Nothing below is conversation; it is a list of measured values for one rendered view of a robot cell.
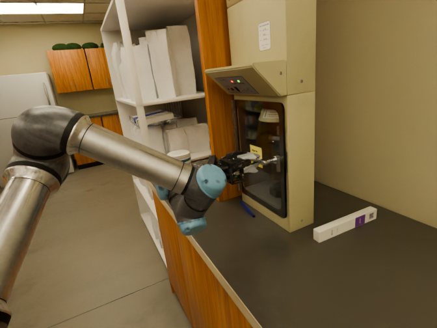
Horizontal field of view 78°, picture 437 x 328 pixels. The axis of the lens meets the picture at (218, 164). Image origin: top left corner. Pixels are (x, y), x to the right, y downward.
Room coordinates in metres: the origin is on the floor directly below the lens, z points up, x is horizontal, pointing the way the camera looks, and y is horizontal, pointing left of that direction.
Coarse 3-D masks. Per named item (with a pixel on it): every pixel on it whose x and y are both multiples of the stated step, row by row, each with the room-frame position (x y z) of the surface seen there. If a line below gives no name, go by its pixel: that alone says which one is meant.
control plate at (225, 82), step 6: (216, 78) 1.02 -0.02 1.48; (222, 78) 0.98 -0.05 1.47; (228, 78) 0.95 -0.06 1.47; (234, 78) 0.91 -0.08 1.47; (240, 78) 0.88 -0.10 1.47; (222, 84) 1.03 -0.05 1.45; (228, 84) 0.99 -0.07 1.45; (234, 84) 0.96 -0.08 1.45; (240, 84) 0.92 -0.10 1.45; (246, 84) 0.89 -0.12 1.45; (228, 90) 1.05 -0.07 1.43; (234, 90) 1.01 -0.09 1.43; (240, 90) 0.97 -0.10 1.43; (246, 90) 0.93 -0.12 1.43; (252, 90) 0.90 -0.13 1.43
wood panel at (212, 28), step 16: (208, 0) 1.13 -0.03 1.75; (224, 0) 1.16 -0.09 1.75; (208, 16) 1.13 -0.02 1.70; (224, 16) 1.16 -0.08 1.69; (208, 32) 1.12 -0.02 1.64; (224, 32) 1.15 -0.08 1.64; (208, 48) 1.12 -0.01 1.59; (224, 48) 1.15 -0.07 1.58; (208, 64) 1.12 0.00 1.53; (224, 64) 1.15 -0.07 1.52; (208, 80) 1.12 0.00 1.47; (208, 96) 1.11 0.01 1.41; (224, 96) 1.14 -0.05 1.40; (208, 112) 1.12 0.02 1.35; (224, 112) 1.14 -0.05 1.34; (224, 128) 1.14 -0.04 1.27; (224, 144) 1.13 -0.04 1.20; (224, 192) 1.12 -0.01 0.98; (240, 192) 1.16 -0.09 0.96
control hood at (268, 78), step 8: (240, 64) 0.83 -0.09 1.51; (248, 64) 0.78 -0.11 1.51; (256, 64) 0.77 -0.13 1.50; (264, 64) 0.78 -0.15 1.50; (272, 64) 0.79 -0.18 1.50; (280, 64) 0.80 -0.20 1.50; (208, 72) 1.03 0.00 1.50; (216, 72) 0.98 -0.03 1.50; (224, 72) 0.93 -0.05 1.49; (232, 72) 0.89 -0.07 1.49; (240, 72) 0.85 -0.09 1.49; (248, 72) 0.81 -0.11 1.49; (256, 72) 0.78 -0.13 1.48; (264, 72) 0.78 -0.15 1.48; (272, 72) 0.79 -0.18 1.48; (280, 72) 0.80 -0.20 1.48; (216, 80) 1.04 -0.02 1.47; (248, 80) 0.86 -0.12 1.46; (256, 80) 0.82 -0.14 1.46; (264, 80) 0.79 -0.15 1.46; (272, 80) 0.79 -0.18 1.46; (280, 80) 0.80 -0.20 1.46; (224, 88) 1.06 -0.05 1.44; (256, 88) 0.86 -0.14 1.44; (264, 88) 0.83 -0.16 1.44; (272, 88) 0.80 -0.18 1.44; (280, 88) 0.80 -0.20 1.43
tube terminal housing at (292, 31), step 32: (256, 0) 0.93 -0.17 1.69; (288, 0) 0.82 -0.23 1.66; (256, 32) 0.94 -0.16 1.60; (288, 32) 0.82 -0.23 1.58; (288, 64) 0.82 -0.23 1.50; (256, 96) 0.96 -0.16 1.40; (288, 96) 0.81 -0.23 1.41; (288, 128) 0.81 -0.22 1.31; (288, 160) 0.81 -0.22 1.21; (288, 192) 0.82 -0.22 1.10; (288, 224) 0.82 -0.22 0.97
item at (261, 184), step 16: (240, 112) 1.04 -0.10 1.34; (256, 112) 0.94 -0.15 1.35; (272, 112) 0.86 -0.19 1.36; (240, 128) 1.05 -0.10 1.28; (256, 128) 0.95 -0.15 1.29; (272, 128) 0.86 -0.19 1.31; (240, 144) 1.06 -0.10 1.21; (256, 144) 0.95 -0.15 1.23; (272, 144) 0.86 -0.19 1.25; (256, 176) 0.97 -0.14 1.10; (272, 176) 0.87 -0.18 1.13; (256, 192) 0.97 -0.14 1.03; (272, 192) 0.87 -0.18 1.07; (272, 208) 0.88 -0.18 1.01
